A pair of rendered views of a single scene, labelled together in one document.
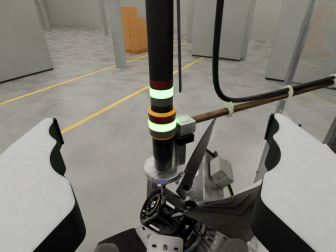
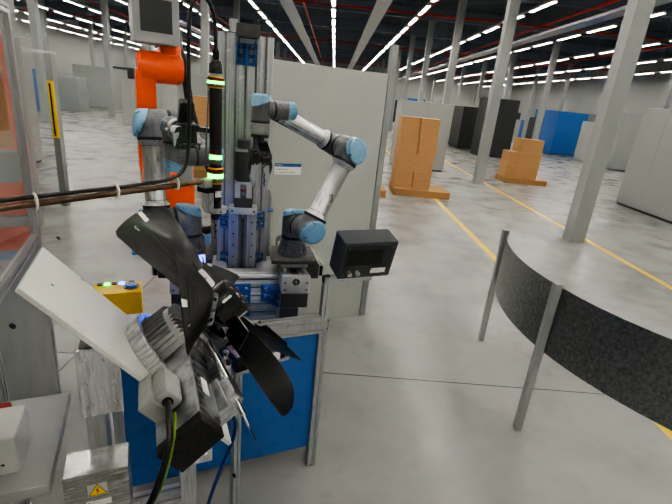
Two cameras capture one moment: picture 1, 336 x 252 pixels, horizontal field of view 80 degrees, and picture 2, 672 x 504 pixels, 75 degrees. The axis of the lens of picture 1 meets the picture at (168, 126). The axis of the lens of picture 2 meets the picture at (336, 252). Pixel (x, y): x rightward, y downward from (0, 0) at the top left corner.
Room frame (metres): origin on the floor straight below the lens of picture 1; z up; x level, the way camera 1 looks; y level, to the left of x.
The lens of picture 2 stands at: (1.50, -0.35, 1.79)
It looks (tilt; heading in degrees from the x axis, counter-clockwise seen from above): 19 degrees down; 147
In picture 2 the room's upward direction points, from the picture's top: 6 degrees clockwise
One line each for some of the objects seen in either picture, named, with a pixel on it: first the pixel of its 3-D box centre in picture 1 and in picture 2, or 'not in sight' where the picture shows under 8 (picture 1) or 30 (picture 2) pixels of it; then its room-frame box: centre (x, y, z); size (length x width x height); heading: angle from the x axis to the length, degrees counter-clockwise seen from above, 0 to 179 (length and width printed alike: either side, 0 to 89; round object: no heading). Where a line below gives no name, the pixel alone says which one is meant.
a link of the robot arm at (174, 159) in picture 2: not in sight; (178, 156); (-0.19, 0.01, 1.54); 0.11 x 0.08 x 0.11; 91
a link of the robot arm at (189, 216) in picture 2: not in sight; (187, 218); (-0.52, 0.11, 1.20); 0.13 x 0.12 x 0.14; 91
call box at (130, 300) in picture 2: not in sight; (118, 299); (-0.12, -0.23, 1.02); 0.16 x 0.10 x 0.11; 82
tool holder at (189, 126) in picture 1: (168, 147); (212, 195); (0.28, 0.00, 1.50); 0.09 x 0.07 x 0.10; 117
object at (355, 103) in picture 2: not in sight; (308, 193); (-1.37, 1.21, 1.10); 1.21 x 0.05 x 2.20; 82
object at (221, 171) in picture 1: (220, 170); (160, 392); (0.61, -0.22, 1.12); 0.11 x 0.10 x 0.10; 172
